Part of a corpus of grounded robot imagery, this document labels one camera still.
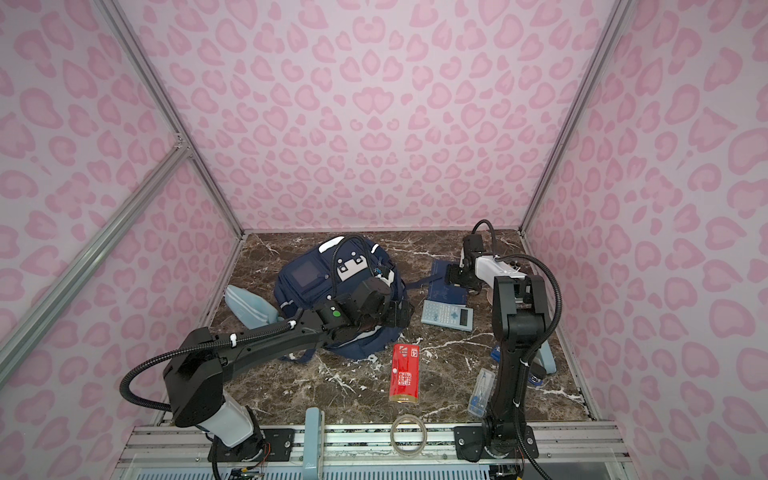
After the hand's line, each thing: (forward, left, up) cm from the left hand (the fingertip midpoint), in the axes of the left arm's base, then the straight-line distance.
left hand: (405, 303), depth 80 cm
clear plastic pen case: (-18, -20, -16) cm, 31 cm away
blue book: (+14, -12, -16) cm, 24 cm away
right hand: (+18, -19, -15) cm, 30 cm away
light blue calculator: (+5, -15, -16) cm, 22 cm away
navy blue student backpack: (+20, +24, -10) cm, 33 cm away
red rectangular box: (-13, 0, -16) cm, 21 cm away
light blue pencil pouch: (+6, +47, -12) cm, 49 cm away
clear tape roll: (-29, +4, -16) cm, 33 cm away
